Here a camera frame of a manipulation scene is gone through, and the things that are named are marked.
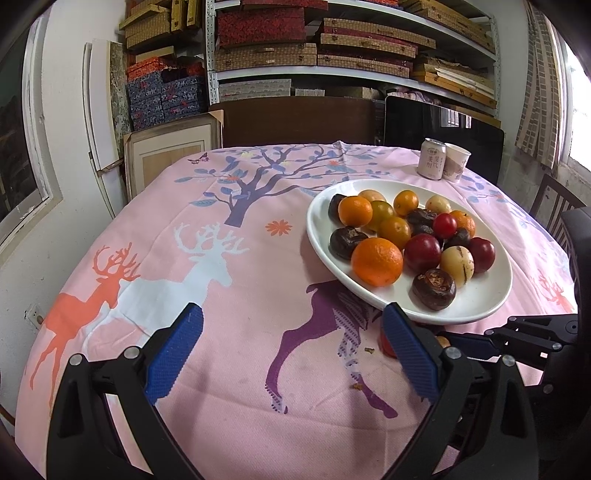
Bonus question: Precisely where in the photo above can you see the large red plum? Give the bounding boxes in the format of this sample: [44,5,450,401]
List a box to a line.
[404,233,442,274]

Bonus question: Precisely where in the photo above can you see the orange on plate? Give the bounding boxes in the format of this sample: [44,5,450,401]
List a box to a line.
[437,336,451,348]

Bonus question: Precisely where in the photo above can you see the small red plum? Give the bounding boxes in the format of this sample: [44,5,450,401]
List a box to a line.
[379,329,397,359]

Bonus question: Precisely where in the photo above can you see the checkered curtain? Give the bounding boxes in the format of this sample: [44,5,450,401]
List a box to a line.
[515,1,561,169]

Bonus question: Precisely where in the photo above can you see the speckled yellow passion fruit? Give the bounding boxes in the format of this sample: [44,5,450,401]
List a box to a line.
[425,195,452,214]

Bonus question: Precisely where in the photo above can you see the white oval plate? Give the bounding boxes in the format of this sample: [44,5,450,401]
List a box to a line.
[307,178,513,325]

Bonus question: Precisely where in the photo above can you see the white paper cup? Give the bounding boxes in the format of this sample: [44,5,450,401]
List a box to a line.
[443,143,472,182]

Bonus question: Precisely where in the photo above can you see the pink deer print tablecloth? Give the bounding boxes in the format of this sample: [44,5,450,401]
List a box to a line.
[15,143,576,479]

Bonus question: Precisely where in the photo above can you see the pink drink can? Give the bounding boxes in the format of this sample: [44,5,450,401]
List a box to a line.
[417,138,447,180]

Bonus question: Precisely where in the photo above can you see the small yellow fruit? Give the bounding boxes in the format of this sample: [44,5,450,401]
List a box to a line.
[366,200,394,232]

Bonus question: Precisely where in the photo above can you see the blue patterned boxes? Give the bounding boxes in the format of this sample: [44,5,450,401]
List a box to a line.
[126,57,208,131]

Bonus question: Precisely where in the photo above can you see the small yellow orange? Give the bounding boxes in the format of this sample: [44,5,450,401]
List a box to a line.
[378,216,412,250]

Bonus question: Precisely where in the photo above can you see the large orange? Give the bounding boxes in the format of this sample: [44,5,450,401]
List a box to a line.
[351,237,404,288]

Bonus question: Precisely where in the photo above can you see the window with white frame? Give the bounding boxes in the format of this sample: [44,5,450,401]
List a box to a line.
[1,12,63,262]

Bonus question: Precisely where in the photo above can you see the yellow round fruit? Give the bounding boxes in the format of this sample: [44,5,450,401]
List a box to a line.
[359,189,386,202]

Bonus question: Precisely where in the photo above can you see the metal storage shelf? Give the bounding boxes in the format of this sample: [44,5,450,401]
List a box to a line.
[204,1,497,115]

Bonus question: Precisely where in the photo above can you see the medium orange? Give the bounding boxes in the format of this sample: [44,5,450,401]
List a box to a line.
[450,210,476,238]

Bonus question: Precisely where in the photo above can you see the red plum on plate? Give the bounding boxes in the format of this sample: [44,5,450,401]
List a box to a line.
[468,237,496,274]

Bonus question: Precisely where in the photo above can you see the pale yellow fruit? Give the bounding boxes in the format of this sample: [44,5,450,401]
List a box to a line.
[440,246,475,288]

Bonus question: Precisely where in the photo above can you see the framed picture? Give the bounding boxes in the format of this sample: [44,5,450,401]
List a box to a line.
[123,110,223,200]

